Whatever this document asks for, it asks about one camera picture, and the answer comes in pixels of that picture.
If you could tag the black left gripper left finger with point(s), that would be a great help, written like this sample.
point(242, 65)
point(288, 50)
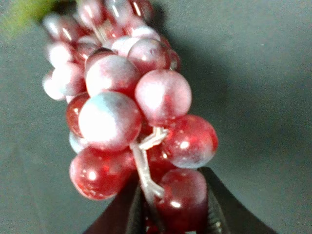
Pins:
point(125, 213)

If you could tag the red artificial grape bunch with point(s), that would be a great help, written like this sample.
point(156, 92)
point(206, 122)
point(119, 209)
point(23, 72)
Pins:
point(127, 109)

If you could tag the black tablecloth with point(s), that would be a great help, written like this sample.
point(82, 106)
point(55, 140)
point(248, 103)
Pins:
point(249, 64)

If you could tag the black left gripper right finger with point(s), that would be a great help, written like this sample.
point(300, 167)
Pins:
point(226, 215)

